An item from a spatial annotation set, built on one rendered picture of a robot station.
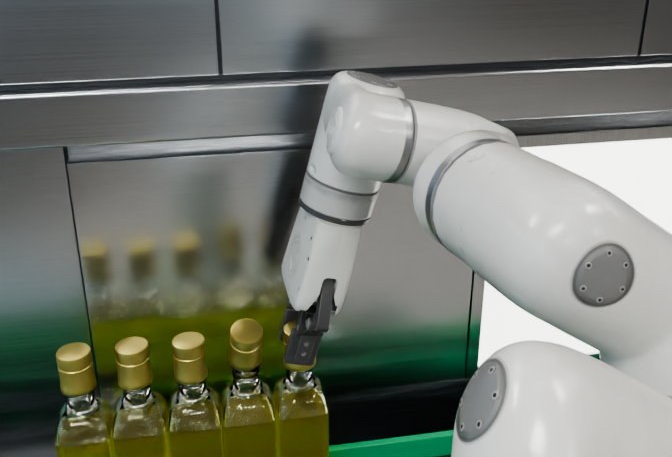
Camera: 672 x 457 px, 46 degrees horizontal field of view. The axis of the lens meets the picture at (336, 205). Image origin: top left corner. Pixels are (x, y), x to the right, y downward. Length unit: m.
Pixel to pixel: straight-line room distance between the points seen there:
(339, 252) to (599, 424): 0.43
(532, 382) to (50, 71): 0.66
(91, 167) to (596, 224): 0.59
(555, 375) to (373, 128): 0.33
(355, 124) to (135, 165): 0.32
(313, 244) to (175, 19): 0.29
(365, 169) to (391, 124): 0.04
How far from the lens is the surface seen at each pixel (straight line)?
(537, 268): 0.43
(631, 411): 0.39
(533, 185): 0.46
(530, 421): 0.35
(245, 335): 0.82
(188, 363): 0.83
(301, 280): 0.77
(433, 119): 0.68
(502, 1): 0.94
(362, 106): 0.65
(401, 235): 0.95
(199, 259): 0.93
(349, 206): 0.75
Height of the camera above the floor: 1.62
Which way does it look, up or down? 24 degrees down
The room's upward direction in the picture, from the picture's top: straight up
